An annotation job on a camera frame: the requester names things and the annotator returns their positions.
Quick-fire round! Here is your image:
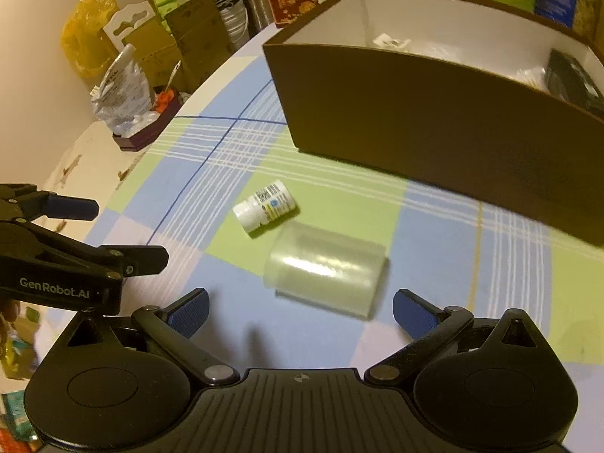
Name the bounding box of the small brown cardboard box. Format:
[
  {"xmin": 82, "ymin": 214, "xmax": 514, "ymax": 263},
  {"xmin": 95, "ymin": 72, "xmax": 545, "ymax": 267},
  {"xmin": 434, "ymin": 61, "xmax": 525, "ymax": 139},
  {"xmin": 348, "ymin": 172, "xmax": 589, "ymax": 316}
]
[{"xmin": 125, "ymin": 23, "xmax": 182, "ymax": 90}]

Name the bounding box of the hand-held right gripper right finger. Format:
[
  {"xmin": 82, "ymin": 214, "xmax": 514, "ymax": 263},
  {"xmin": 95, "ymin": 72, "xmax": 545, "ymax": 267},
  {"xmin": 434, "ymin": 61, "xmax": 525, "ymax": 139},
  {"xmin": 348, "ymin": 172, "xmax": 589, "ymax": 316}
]
[{"xmin": 364, "ymin": 288, "xmax": 543, "ymax": 385}]

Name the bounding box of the brown cardboard storage box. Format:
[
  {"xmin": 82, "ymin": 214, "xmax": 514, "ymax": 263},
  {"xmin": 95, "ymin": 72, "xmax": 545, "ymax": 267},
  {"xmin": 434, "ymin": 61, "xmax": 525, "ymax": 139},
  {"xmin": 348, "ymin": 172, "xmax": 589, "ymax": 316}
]
[{"xmin": 262, "ymin": 0, "xmax": 604, "ymax": 246}]

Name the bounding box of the translucent plastic container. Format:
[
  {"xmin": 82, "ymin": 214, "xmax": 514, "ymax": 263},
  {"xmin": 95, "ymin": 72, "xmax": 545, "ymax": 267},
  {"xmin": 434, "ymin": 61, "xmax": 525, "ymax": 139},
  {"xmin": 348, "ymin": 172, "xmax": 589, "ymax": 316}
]
[{"xmin": 264, "ymin": 224, "xmax": 388, "ymax": 319}]

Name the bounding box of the cream floral cloth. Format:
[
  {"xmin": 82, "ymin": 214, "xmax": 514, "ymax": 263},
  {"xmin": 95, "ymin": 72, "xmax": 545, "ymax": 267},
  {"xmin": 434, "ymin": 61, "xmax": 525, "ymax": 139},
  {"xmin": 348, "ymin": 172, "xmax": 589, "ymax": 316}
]
[{"xmin": 28, "ymin": 120, "xmax": 156, "ymax": 208}]

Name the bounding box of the dark red tray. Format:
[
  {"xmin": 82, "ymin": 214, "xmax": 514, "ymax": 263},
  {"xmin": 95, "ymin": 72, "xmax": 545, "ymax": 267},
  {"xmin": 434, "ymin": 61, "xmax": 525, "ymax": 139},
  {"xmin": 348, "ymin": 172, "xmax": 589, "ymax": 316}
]
[{"xmin": 112, "ymin": 86, "xmax": 184, "ymax": 153}]

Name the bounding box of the stack of metal basins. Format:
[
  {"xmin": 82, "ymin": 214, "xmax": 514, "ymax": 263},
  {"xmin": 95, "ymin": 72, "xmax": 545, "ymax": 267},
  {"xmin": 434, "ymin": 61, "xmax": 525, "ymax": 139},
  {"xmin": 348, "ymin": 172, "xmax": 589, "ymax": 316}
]
[{"xmin": 216, "ymin": 0, "xmax": 251, "ymax": 52}]

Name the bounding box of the checked cloth desktop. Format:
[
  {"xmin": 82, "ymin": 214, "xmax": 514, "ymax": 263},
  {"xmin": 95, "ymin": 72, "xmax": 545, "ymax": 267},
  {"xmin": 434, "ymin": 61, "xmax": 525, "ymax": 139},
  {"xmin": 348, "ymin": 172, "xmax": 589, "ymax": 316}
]
[{"xmin": 33, "ymin": 33, "xmax": 604, "ymax": 388}]

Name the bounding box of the yellow plastic bag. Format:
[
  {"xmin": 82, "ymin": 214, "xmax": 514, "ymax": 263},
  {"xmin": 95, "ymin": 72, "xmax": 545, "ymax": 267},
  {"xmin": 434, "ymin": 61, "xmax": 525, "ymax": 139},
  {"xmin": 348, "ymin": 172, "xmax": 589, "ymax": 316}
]
[{"xmin": 60, "ymin": 0, "xmax": 119, "ymax": 79}]

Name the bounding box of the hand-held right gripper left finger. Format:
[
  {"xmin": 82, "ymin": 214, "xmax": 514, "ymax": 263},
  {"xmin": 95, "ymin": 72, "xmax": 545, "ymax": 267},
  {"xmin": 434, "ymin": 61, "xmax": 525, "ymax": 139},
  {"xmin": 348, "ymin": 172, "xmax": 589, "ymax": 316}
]
[{"xmin": 66, "ymin": 288, "xmax": 240, "ymax": 385}]

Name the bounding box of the large brown cardboard box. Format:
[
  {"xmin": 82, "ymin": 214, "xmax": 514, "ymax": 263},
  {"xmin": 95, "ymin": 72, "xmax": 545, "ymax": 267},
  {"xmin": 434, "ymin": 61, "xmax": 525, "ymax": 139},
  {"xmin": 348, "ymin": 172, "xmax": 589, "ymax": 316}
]
[{"xmin": 165, "ymin": 0, "xmax": 234, "ymax": 92}]

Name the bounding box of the silver foil bag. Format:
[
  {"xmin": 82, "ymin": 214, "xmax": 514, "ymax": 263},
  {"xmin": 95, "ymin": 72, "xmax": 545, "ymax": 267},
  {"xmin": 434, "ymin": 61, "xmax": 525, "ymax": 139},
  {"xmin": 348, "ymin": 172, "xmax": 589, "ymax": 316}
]
[{"xmin": 89, "ymin": 43, "xmax": 153, "ymax": 134}]

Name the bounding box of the pile of colourful packets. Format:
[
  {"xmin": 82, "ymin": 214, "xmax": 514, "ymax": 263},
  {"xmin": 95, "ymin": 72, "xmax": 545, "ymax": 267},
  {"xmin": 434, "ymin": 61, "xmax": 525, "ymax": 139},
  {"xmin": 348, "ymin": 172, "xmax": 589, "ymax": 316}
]
[{"xmin": 0, "ymin": 307, "xmax": 45, "ymax": 442}]

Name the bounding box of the white pill bottle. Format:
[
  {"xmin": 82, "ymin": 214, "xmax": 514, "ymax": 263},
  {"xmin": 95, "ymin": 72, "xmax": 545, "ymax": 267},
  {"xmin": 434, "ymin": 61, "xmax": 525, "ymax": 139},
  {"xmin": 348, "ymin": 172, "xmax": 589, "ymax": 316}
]
[{"xmin": 233, "ymin": 180, "xmax": 298, "ymax": 237}]

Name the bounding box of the person's left hand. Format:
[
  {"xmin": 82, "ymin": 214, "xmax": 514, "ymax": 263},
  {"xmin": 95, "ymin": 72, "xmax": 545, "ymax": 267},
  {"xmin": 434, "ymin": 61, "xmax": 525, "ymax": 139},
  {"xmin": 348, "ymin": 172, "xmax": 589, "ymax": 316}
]
[{"xmin": 0, "ymin": 299, "xmax": 20, "ymax": 328}]

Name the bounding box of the black product box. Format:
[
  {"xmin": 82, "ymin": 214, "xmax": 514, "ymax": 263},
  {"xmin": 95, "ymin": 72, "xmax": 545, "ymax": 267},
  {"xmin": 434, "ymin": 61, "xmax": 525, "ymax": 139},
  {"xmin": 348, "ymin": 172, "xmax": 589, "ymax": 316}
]
[{"xmin": 545, "ymin": 48, "xmax": 604, "ymax": 119}]

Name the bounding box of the white hair claw clip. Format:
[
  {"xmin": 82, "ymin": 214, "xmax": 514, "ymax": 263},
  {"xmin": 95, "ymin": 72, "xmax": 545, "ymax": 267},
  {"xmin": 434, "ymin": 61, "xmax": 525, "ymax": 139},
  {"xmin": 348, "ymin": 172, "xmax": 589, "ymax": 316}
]
[{"xmin": 373, "ymin": 33, "xmax": 410, "ymax": 49}]

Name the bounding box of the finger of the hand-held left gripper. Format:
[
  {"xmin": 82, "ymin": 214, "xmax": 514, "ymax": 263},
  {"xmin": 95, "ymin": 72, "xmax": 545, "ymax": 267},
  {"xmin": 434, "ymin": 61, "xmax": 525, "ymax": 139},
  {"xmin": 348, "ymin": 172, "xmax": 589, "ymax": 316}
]
[
  {"xmin": 0, "ymin": 221, "xmax": 169, "ymax": 277},
  {"xmin": 0, "ymin": 183, "xmax": 100, "ymax": 222}
]

